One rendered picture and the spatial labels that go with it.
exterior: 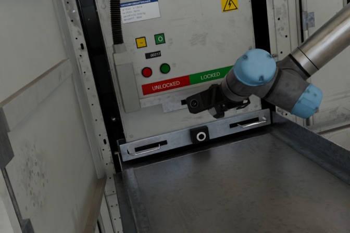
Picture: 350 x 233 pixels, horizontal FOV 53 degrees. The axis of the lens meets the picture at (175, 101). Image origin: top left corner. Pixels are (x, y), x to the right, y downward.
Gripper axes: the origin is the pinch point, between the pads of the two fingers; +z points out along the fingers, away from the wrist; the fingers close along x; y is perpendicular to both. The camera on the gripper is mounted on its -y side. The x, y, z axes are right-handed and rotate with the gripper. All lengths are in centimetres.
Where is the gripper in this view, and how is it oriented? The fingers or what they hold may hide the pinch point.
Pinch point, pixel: (208, 109)
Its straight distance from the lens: 103.7
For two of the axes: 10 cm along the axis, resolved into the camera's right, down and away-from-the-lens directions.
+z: -1.4, 2.7, 9.5
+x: -2.5, -9.4, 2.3
